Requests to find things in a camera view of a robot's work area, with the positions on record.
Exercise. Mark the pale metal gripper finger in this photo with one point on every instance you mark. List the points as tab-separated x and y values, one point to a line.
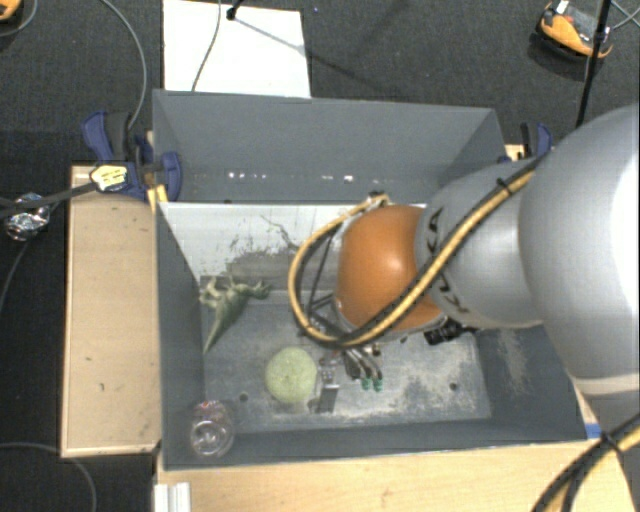
328	397

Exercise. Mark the pale green ball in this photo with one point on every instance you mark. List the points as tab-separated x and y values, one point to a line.
291	375

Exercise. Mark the green toy dinosaur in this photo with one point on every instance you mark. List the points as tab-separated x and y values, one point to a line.
231	302

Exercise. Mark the clear glass jar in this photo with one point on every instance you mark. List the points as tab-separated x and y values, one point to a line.
211	430

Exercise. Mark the grey metal bin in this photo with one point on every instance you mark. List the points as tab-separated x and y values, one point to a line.
310	145

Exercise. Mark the pale wood board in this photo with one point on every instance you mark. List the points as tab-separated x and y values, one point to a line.
112	310

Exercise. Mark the black cylinder on white bracket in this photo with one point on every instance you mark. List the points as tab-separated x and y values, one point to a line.
442	332

